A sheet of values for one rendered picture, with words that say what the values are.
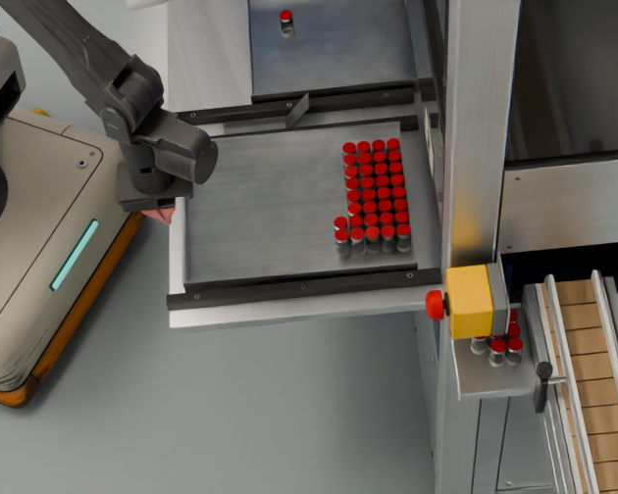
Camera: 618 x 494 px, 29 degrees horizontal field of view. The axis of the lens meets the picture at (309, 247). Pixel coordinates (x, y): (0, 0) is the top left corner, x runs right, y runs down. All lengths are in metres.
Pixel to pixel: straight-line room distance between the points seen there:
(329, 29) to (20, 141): 0.99
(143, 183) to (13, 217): 1.13
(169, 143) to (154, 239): 1.44
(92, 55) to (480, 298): 0.57
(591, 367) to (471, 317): 0.19
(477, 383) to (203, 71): 0.72
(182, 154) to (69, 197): 1.21
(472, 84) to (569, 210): 0.30
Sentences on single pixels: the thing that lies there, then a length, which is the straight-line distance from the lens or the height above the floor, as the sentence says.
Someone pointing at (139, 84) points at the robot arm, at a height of 1.29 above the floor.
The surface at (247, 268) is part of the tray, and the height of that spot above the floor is 0.88.
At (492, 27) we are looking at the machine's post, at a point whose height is 1.46.
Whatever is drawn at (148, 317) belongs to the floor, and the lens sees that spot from 2.80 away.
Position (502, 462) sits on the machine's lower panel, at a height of 0.28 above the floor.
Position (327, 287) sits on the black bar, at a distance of 1.73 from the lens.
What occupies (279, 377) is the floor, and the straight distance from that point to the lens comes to 2.67.
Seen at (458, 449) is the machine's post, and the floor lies 0.37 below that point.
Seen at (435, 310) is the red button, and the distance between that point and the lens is 1.58.
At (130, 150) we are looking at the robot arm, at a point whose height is 1.21.
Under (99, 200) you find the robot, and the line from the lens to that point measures 2.67.
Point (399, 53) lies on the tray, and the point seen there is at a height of 0.88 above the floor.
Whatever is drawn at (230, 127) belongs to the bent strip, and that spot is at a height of 0.88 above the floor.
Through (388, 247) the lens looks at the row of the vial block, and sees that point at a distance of 1.76.
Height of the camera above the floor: 2.38
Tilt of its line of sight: 57 degrees down
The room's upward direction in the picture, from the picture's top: 8 degrees counter-clockwise
